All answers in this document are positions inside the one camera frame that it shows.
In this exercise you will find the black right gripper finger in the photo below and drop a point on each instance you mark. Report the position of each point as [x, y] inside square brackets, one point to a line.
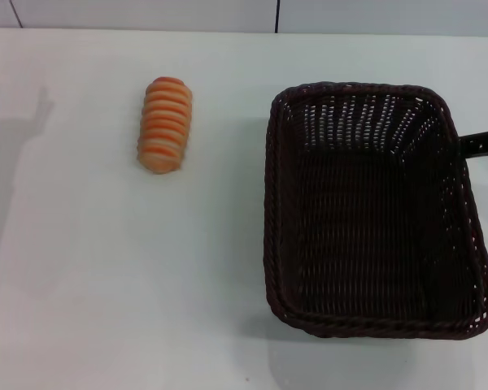
[476, 146]

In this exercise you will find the orange striped bread roll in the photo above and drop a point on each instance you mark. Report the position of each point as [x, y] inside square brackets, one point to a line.
[164, 122]

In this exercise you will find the dark brown woven basket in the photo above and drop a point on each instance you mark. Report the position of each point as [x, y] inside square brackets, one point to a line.
[370, 243]

